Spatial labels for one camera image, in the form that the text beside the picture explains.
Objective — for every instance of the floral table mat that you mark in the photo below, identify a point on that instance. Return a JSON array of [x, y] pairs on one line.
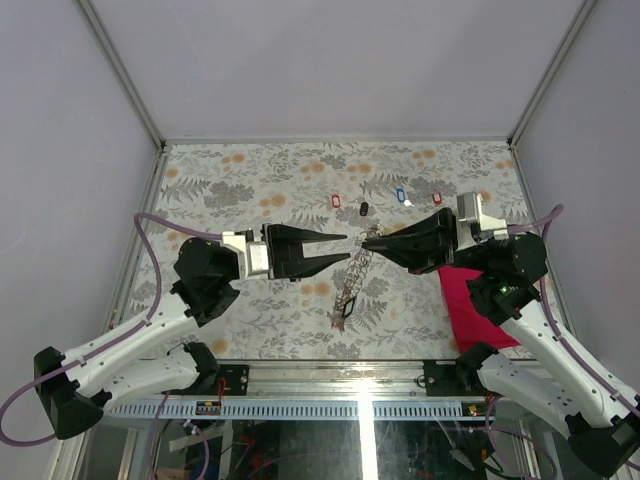
[[397, 315]]

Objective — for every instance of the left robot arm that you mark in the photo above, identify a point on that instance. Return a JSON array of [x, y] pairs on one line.
[[78, 386]]

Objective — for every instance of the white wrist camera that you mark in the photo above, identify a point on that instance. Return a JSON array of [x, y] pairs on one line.
[[251, 252], [473, 226]]

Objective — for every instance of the aluminium frame post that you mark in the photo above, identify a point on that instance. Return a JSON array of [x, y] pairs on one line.
[[573, 31], [104, 42]]

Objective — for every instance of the right aluminium frame post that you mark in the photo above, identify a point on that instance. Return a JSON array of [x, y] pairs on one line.
[[573, 31]]

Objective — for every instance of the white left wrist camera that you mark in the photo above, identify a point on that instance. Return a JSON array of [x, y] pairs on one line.
[[251, 252]]

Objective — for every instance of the left aluminium frame post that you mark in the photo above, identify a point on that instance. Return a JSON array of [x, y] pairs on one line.
[[104, 42]]

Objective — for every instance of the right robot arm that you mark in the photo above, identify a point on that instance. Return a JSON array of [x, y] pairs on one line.
[[596, 412]]

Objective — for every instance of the red cloth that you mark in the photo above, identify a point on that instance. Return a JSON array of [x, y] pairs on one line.
[[469, 327]]

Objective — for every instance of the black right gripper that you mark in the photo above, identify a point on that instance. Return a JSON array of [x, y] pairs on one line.
[[423, 245]]

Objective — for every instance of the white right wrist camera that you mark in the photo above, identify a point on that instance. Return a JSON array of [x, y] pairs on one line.
[[473, 226]]

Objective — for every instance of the large silver keyring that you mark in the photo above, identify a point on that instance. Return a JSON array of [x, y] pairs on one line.
[[357, 269]]

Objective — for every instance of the aluminium mounting rail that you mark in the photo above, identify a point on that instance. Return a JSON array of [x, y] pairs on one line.
[[438, 379]]

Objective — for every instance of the black key tag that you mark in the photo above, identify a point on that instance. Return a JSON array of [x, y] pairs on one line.
[[348, 308]]

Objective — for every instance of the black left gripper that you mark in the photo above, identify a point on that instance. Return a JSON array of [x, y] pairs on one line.
[[287, 259]]

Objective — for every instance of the grey slotted cable duct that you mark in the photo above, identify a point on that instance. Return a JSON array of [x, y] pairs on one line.
[[245, 409]]

